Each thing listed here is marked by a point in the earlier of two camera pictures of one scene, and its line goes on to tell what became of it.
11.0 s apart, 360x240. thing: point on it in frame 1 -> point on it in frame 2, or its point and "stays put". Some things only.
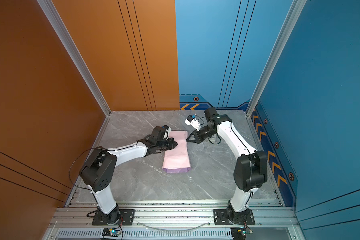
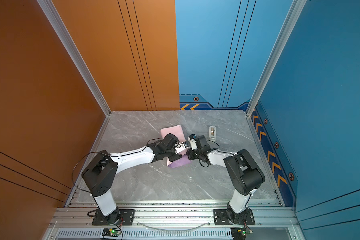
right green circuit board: x=238 y=233 stays put
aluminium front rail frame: x=172 y=220 stays put
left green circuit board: x=110 y=232 stays put
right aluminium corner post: x=291 y=19 stays put
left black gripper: x=171 y=141 -> x=177 y=156
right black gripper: x=198 y=139 -> x=190 y=152
